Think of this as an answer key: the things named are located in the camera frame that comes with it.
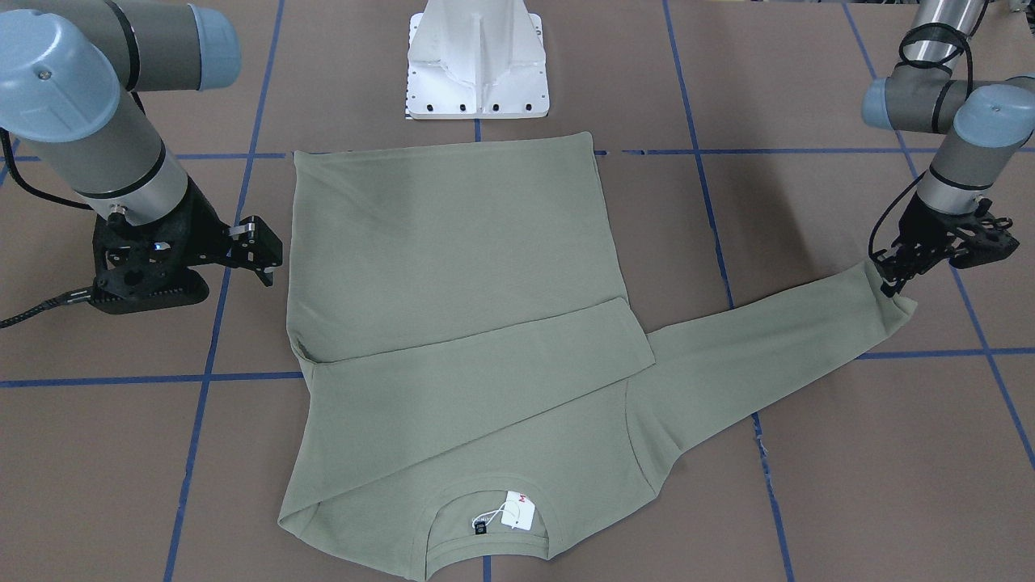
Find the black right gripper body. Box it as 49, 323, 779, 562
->
88, 180, 260, 314

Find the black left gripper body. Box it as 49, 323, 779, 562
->
870, 194, 1021, 280

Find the olive green long-sleeve shirt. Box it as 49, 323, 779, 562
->
277, 132, 917, 581

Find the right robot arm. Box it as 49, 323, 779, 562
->
1, 1, 282, 327

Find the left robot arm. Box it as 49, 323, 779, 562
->
861, 1, 1034, 296

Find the brown paper table cover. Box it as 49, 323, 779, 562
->
0, 0, 1035, 582

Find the white shirt price tag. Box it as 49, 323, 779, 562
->
497, 491, 537, 533

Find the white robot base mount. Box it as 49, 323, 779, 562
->
404, 1, 551, 120

